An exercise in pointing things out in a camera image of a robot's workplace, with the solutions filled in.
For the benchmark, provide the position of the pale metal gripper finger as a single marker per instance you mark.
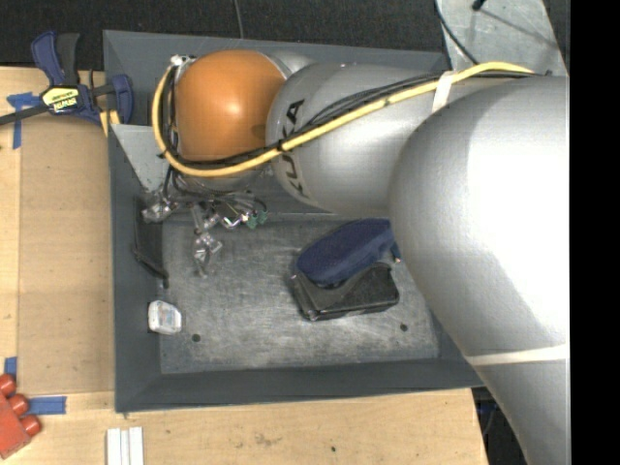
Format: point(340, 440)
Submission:
point(157, 211)
point(207, 249)

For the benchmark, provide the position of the grey metal bin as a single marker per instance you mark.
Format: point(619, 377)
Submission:
point(252, 308)

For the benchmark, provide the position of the pale wood board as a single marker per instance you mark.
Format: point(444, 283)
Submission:
point(63, 259)

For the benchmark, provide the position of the dark blue soft case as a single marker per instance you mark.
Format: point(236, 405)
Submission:
point(341, 252)

